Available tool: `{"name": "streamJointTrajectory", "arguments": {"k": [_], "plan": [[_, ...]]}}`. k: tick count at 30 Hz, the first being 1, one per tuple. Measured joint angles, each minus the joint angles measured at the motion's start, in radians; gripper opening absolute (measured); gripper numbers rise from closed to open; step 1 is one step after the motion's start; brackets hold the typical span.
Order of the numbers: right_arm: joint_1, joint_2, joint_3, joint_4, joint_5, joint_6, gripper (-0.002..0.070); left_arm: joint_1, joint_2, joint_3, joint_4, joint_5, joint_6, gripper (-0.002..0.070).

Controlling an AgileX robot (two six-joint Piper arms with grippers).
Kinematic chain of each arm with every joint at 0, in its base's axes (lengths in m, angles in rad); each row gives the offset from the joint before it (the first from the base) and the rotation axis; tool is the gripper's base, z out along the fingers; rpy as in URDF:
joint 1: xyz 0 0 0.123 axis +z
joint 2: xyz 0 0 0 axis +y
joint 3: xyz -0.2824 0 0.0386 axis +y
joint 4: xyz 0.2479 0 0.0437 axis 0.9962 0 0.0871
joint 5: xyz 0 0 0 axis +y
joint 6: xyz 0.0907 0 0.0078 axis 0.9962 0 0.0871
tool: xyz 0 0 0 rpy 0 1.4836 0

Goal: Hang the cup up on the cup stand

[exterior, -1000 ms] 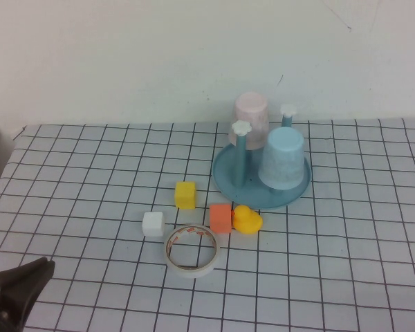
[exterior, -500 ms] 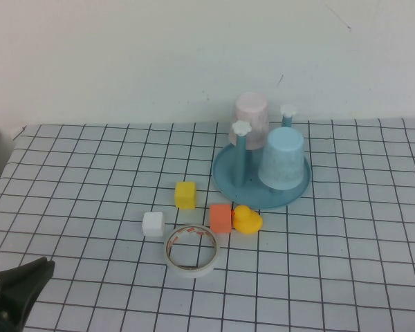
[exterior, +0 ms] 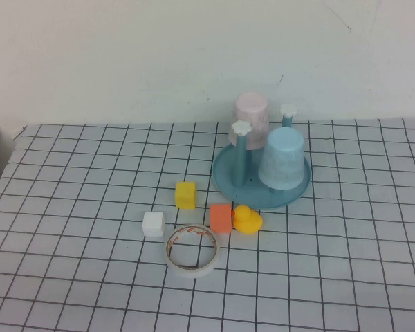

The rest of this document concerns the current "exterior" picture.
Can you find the light blue plastic cup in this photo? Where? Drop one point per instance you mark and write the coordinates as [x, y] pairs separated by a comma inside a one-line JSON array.
[[281, 159]]

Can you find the blue cup stand with pegs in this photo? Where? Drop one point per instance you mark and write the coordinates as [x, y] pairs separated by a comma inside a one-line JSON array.
[[228, 180]]

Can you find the pink plastic cup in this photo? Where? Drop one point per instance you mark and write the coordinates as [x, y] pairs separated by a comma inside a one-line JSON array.
[[252, 114]]

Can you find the yellow cube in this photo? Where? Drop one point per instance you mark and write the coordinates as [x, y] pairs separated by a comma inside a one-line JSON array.
[[185, 195]]

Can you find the orange cube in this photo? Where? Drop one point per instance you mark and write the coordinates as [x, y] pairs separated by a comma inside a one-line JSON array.
[[219, 218]]

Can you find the yellow rubber duck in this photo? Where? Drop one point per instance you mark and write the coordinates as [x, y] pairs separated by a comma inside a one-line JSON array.
[[247, 221]]

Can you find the white cube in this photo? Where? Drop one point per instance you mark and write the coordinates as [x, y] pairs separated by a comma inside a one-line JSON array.
[[153, 224]]

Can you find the white adhesive tape roll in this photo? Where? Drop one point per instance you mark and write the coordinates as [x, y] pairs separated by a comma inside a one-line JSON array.
[[190, 273]]

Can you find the black grid checkered tablecloth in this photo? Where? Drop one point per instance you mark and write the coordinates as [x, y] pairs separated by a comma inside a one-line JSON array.
[[90, 173]]

